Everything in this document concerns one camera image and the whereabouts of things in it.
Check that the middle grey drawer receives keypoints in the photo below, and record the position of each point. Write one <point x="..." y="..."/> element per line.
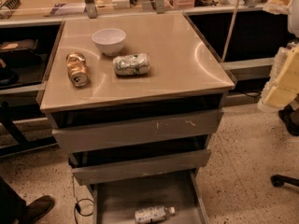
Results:
<point x="141" y="168"/>

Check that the black coil spring tool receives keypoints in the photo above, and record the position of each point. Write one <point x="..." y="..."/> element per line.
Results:
<point x="8" y="8"/>

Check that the blue label plastic bottle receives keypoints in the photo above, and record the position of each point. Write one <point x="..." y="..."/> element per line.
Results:
<point x="153" y="214"/>

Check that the brown shoe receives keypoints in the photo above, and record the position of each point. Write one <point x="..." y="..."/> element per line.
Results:
<point x="37" y="209"/>

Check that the grey metal bracket left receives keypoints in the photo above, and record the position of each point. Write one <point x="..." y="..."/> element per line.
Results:
<point x="91" y="9"/>

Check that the grey drawer cabinet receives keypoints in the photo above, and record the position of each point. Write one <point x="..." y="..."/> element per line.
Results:
<point x="184" y="77"/>

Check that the bottom grey drawer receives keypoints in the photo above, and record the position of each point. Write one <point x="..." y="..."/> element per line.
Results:
<point x="116" y="202"/>

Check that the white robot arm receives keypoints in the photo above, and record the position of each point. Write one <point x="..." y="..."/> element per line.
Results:
<point x="281" y="56"/>

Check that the crushed gold soda can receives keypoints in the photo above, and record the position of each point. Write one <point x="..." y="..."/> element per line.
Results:
<point x="77" y="69"/>

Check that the top grey drawer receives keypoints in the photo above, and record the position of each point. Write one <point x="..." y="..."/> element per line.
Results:
<point x="137" y="131"/>

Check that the grey drawer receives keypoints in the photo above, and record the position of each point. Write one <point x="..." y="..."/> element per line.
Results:
<point x="137" y="131"/>
<point x="141" y="168"/>
<point x="116" y="202"/>

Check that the crushed green silver can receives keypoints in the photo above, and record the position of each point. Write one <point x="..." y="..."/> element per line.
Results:
<point x="132" y="65"/>

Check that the purple white paper box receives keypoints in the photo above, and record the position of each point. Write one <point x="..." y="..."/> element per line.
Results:
<point x="68" y="9"/>

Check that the wooden stick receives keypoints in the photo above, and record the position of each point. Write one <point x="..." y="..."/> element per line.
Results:
<point x="230" y="31"/>

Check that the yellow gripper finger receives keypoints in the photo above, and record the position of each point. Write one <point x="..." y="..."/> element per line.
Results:
<point x="286" y="84"/>
<point x="277" y="7"/>

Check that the black office chair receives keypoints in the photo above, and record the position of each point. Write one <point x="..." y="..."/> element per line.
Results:
<point x="280" y="180"/>

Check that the white bowl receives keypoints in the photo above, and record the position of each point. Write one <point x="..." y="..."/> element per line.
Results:
<point x="109" y="41"/>

